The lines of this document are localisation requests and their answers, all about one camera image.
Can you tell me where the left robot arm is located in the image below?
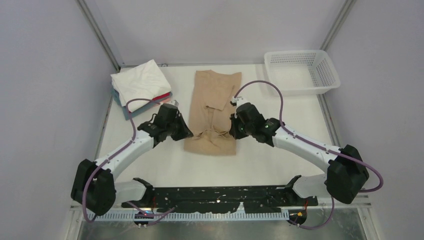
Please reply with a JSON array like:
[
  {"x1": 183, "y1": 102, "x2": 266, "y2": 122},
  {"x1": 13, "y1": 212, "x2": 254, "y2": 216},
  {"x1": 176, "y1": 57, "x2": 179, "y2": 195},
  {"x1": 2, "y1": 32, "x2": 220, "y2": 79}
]
[{"x1": 70, "y1": 100, "x2": 193, "y2": 216}]

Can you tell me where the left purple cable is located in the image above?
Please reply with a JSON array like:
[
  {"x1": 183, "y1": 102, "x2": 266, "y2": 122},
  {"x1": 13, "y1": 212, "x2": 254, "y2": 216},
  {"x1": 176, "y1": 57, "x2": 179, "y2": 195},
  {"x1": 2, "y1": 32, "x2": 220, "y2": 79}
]
[{"x1": 81, "y1": 98, "x2": 176, "y2": 227}]

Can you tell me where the beige t shirt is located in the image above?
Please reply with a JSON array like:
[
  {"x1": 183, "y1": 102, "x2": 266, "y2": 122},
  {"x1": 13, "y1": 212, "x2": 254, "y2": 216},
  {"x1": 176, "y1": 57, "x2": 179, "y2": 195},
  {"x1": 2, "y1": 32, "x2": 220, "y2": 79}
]
[{"x1": 183, "y1": 70, "x2": 242, "y2": 156}]

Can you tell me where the white plastic basket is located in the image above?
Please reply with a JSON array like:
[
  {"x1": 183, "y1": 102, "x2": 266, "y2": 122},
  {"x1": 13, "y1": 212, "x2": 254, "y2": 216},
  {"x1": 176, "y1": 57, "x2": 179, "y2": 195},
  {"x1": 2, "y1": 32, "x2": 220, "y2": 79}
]
[{"x1": 264, "y1": 50, "x2": 341, "y2": 96}]

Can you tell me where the white folded t shirt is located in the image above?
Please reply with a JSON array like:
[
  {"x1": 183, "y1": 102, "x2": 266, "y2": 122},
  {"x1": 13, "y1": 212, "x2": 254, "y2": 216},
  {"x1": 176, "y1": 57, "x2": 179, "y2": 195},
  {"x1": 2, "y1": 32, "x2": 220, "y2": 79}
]
[{"x1": 111, "y1": 59, "x2": 172, "y2": 112}]

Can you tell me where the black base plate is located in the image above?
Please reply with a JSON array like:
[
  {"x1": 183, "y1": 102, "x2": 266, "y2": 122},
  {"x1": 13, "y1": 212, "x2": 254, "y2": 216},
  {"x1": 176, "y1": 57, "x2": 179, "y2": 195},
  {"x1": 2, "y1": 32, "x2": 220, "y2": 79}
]
[{"x1": 133, "y1": 185, "x2": 318, "y2": 214}]

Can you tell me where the blue-grey folded t shirt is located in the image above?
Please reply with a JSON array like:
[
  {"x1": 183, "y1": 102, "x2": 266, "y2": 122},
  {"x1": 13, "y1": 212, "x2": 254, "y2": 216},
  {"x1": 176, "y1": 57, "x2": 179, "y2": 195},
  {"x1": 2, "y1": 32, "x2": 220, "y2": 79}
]
[{"x1": 111, "y1": 87, "x2": 157, "y2": 121}]

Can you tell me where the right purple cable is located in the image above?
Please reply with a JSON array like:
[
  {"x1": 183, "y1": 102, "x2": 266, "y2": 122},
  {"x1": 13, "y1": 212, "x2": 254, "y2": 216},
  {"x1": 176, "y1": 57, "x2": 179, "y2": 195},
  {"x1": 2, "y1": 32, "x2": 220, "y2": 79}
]
[{"x1": 231, "y1": 80, "x2": 384, "y2": 230}]

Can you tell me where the purple cable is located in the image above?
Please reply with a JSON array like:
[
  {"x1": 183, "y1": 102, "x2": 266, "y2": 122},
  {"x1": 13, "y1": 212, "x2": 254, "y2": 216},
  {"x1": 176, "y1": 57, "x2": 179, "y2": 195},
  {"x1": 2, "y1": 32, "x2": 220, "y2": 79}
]
[
  {"x1": 231, "y1": 80, "x2": 384, "y2": 230},
  {"x1": 81, "y1": 98, "x2": 176, "y2": 227}
]

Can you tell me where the red folded t shirt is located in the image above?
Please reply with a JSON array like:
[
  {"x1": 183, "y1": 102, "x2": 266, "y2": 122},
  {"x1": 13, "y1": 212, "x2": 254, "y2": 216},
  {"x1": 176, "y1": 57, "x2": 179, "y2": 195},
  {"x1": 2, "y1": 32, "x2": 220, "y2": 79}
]
[{"x1": 152, "y1": 92, "x2": 173, "y2": 103}]

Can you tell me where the aluminium front rail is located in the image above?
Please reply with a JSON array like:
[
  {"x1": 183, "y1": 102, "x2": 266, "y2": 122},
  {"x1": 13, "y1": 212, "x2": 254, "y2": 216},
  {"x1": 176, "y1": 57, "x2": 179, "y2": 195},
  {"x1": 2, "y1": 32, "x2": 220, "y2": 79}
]
[{"x1": 70, "y1": 185, "x2": 373, "y2": 222}]

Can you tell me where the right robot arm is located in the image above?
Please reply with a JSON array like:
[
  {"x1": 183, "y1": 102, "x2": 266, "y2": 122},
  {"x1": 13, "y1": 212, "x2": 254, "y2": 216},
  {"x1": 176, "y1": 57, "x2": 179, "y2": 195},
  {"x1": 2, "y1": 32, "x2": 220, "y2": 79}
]
[{"x1": 230, "y1": 98, "x2": 370, "y2": 205}]

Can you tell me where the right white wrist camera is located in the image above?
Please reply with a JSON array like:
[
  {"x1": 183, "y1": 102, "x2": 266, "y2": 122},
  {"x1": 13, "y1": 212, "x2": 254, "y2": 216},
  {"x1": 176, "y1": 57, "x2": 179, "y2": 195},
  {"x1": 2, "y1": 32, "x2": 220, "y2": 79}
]
[{"x1": 230, "y1": 96, "x2": 249, "y2": 108}]

